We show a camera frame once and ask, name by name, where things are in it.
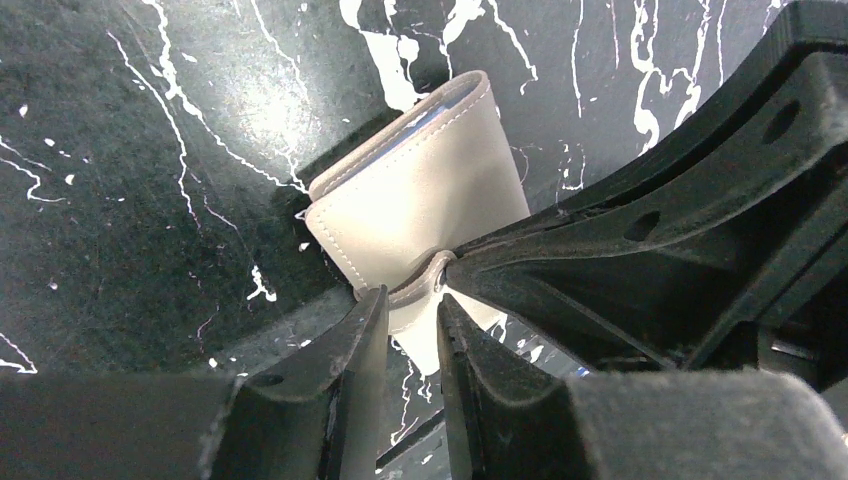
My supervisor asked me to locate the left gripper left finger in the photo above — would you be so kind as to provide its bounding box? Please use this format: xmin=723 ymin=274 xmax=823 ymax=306
xmin=1 ymin=287 xmax=388 ymax=479

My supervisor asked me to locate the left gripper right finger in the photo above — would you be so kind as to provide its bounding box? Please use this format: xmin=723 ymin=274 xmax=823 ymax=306
xmin=437 ymin=296 xmax=847 ymax=479

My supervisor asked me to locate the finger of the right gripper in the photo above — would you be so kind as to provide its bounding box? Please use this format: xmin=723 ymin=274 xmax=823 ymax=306
xmin=457 ymin=1 xmax=847 ymax=255
xmin=447 ymin=52 xmax=847 ymax=390

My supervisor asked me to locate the silver metal card holder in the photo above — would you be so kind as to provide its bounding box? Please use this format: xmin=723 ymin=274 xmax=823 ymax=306
xmin=305 ymin=70 xmax=530 ymax=376

